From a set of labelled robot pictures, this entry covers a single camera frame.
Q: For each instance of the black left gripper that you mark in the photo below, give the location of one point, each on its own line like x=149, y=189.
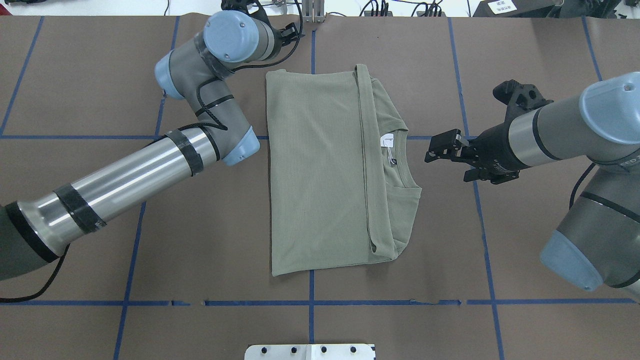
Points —
x=288, y=33

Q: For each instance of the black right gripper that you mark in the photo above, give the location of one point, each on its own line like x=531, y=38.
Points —
x=492, y=146

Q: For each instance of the olive green long-sleeve shirt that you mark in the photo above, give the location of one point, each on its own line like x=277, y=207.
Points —
x=337, y=198

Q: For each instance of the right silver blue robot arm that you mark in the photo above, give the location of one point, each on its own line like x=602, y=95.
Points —
x=597, y=242

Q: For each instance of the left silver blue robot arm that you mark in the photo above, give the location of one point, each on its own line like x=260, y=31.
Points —
x=35, y=234

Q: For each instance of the white paper hang tag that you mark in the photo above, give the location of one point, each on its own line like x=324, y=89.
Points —
x=387, y=140

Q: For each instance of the aluminium frame post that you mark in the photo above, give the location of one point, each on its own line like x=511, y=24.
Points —
x=313, y=11

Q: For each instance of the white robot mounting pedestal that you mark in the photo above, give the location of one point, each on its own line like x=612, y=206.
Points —
x=322, y=351

